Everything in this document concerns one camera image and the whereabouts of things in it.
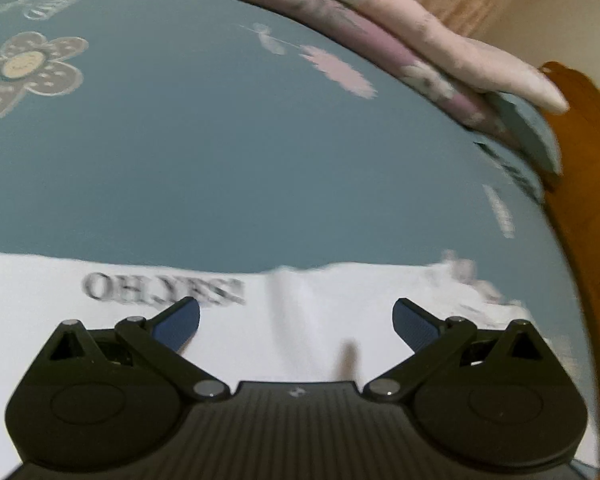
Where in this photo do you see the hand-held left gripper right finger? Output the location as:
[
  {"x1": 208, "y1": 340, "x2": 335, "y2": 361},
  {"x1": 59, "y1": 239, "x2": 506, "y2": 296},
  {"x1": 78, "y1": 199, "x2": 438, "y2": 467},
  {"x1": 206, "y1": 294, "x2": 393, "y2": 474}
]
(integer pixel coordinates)
[{"x1": 362, "y1": 299, "x2": 557, "y2": 403}]

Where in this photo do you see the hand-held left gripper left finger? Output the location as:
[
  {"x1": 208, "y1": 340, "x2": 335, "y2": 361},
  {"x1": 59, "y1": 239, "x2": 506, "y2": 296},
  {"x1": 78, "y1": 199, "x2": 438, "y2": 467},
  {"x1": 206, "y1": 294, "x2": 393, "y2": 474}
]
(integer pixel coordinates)
[{"x1": 44, "y1": 296, "x2": 231, "y2": 403}]

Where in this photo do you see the white long-sleeved printed shirt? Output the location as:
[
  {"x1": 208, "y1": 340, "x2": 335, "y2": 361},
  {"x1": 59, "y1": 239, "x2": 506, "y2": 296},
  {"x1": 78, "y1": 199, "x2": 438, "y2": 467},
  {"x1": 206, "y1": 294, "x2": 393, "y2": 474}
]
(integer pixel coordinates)
[{"x1": 0, "y1": 250, "x2": 600, "y2": 480}]

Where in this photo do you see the blue floral bed sheet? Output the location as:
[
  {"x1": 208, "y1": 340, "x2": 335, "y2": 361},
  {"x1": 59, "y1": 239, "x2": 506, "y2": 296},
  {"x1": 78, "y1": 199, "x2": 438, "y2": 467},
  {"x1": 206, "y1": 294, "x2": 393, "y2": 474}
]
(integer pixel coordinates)
[{"x1": 0, "y1": 0, "x2": 600, "y2": 480}]

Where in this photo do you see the teal pillow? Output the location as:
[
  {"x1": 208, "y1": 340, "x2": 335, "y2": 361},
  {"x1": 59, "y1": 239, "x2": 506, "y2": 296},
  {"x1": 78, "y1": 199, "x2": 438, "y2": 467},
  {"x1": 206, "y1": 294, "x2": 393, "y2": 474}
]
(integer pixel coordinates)
[
  {"x1": 485, "y1": 91, "x2": 563, "y2": 176},
  {"x1": 472, "y1": 140, "x2": 548, "y2": 206}
]

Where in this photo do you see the wooden bed headboard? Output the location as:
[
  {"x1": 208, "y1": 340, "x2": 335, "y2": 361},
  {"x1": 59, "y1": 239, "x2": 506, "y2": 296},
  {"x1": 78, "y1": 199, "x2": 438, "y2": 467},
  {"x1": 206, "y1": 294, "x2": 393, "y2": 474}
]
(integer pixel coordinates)
[{"x1": 537, "y1": 60, "x2": 600, "y2": 351}]

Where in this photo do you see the purple floral quilt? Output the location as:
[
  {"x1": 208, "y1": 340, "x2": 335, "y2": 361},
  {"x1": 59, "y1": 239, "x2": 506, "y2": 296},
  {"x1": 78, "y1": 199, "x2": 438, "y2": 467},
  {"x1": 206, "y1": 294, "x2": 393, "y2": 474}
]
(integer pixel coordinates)
[{"x1": 130, "y1": 0, "x2": 521, "y2": 146}]

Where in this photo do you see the pink floral quilt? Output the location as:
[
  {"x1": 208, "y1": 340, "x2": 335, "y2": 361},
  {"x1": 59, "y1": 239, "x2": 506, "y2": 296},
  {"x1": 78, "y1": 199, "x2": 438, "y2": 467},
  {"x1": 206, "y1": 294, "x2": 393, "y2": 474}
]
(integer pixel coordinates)
[{"x1": 260, "y1": 0, "x2": 571, "y2": 113}]

